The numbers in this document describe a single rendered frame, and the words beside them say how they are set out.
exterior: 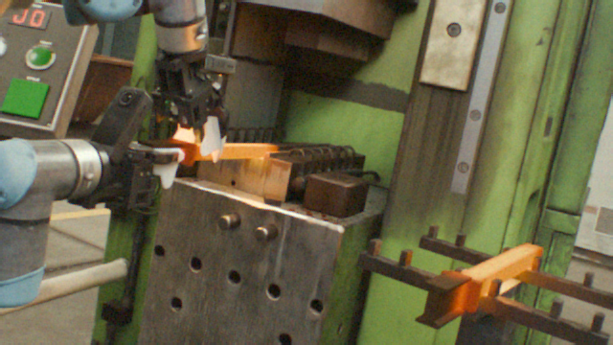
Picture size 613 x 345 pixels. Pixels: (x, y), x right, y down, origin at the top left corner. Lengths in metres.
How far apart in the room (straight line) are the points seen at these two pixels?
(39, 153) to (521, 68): 0.86
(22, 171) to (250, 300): 0.61
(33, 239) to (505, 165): 0.84
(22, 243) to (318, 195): 0.60
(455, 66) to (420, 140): 0.16
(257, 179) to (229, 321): 0.27
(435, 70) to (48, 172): 0.76
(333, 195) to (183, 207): 0.29
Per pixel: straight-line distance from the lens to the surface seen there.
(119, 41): 10.06
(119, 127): 0.95
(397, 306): 1.40
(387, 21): 1.62
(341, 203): 1.25
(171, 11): 0.99
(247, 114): 1.64
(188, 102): 1.03
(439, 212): 1.34
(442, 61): 1.32
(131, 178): 0.95
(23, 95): 1.45
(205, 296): 1.34
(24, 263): 0.85
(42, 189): 0.83
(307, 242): 1.22
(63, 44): 1.49
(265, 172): 1.31
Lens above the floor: 1.17
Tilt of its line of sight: 9 degrees down
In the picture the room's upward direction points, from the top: 11 degrees clockwise
